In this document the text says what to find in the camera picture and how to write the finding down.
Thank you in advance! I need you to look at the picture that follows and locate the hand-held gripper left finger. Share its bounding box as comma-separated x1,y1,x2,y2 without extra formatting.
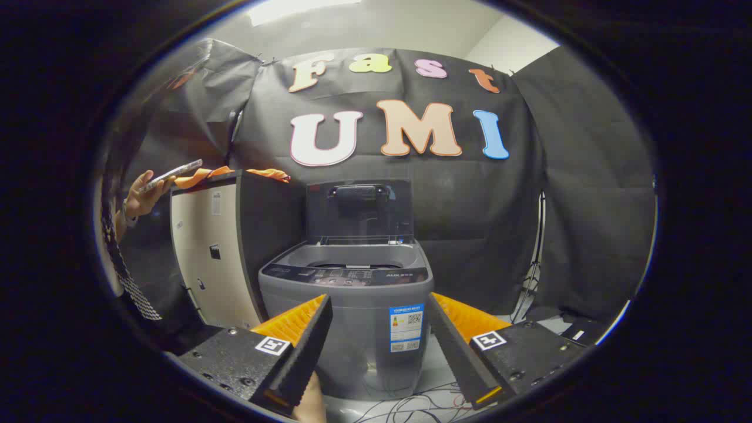
176,294,333,417

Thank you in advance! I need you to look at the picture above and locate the grey washing machine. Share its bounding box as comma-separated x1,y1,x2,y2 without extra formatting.
258,238,434,401

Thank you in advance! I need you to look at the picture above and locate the smartphone in clear case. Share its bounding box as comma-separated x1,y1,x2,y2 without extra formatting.
139,159,204,194

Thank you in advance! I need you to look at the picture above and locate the black backdrop cloth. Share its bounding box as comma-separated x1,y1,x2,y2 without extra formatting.
103,38,657,330

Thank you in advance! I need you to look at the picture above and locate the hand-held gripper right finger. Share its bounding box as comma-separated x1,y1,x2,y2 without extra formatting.
427,292,588,411

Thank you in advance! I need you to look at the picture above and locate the beige and dark cabinet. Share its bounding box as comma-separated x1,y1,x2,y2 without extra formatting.
169,170,306,330

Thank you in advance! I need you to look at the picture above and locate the tangle of floor cables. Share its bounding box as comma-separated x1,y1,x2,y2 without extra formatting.
352,382,478,423

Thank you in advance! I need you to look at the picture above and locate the black light stand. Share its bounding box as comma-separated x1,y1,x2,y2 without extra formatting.
510,191,547,324

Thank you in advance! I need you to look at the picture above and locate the orange garment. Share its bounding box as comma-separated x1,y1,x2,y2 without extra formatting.
174,167,291,190

